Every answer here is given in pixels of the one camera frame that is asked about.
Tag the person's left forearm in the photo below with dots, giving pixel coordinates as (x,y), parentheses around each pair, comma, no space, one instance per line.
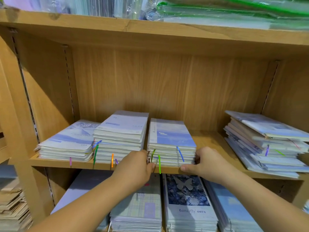
(87,210)

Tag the light purple thin notebook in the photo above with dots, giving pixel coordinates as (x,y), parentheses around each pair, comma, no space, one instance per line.
(70,135)

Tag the lilac cover notebook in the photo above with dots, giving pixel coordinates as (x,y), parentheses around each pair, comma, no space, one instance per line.
(65,154)

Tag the stack of sky photo notebooks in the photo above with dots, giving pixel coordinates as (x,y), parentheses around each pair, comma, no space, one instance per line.
(166,156)

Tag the large plain lilac notebook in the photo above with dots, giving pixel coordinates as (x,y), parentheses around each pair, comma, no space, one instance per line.
(82,188)

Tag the person's right forearm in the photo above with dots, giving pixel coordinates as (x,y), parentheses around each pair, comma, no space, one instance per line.
(270,205)

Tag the stack of flat wrapped packets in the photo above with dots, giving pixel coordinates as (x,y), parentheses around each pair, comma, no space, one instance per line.
(14,203)

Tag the pale lilac marked notebook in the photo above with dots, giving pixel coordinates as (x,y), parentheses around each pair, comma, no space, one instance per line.
(123,122)

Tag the wooden shelf unit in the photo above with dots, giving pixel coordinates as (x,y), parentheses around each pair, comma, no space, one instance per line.
(169,84)

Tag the blue butterfly cover notebook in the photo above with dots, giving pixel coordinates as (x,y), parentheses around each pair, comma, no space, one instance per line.
(188,203)

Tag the blue white banded notebook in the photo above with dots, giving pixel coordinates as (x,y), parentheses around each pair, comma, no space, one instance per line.
(171,132)

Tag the person's left hand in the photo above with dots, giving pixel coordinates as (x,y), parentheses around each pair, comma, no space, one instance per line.
(134,169)

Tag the person's right hand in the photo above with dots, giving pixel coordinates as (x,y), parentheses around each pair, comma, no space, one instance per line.
(212,166)

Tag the pile of small notebooks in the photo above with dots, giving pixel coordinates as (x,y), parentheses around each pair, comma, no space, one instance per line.
(265,137)

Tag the blue white small box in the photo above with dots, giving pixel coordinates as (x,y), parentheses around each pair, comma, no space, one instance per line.
(306,206)

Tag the stack of green edged packets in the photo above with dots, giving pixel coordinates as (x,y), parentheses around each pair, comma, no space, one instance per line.
(231,11)

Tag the stack of sage cover notebooks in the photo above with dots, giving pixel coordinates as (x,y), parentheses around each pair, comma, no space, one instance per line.
(116,147)

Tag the row of plastic wrapped folders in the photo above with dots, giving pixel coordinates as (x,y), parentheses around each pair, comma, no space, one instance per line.
(77,4)

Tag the pastel grid pattern notebook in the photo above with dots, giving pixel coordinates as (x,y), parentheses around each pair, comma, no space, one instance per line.
(140,210)

